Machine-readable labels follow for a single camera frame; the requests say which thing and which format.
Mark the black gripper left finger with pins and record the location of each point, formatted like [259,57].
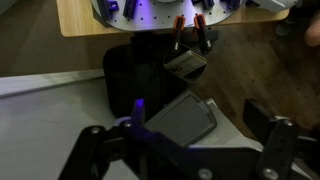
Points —
[150,156]

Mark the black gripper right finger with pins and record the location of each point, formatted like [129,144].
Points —
[283,140]

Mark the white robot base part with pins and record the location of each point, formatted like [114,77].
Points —
[272,5]

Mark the grey tablet device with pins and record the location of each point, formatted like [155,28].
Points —
[185,120]

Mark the black office chair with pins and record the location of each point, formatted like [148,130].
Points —
[136,71]

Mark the black bin with box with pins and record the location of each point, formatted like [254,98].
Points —
[184,63]

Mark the left orange black clamp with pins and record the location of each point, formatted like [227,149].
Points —
[178,28]

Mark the wooden table board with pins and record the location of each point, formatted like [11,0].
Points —
[76,18]

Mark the round grey perforated base plate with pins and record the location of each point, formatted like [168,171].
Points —
[143,15]

